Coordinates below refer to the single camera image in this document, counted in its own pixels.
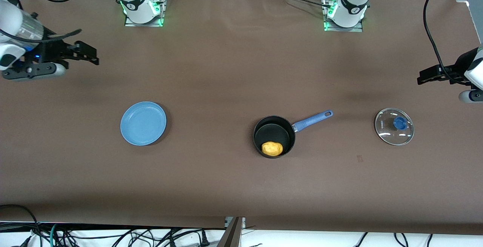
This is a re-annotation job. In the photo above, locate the black pot blue handle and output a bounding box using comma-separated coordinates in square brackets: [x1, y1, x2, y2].
[253, 110, 334, 159]

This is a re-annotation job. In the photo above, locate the green cable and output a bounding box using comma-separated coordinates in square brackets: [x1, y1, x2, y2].
[48, 223, 58, 247]

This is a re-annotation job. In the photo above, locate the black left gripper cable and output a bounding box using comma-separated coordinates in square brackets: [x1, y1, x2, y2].
[423, 0, 465, 85]

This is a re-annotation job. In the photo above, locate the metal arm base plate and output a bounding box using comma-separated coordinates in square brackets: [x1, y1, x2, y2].
[124, 0, 165, 28]
[323, 0, 364, 32]

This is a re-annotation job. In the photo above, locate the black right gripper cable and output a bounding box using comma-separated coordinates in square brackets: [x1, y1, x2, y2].
[0, 28, 83, 45]

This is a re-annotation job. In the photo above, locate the blue round plate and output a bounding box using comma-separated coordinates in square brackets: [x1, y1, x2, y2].
[120, 101, 167, 146]

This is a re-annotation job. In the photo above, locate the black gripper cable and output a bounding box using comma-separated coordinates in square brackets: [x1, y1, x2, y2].
[0, 28, 83, 45]
[423, 0, 465, 85]

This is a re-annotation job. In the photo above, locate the aluminium frame post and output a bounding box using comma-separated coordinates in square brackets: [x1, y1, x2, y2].
[216, 217, 246, 247]

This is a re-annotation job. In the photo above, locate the brown table cover sheet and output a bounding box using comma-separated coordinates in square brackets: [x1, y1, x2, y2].
[0, 0, 483, 236]

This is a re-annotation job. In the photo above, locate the glass lid blue knob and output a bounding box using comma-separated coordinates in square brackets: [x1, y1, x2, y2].
[374, 108, 415, 146]

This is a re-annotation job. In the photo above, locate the black looping floor cable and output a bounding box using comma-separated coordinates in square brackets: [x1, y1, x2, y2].
[0, 204, 43, 247]

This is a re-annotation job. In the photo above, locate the yellow potato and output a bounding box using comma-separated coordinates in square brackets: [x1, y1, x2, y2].
[261, 141, 283, 157]

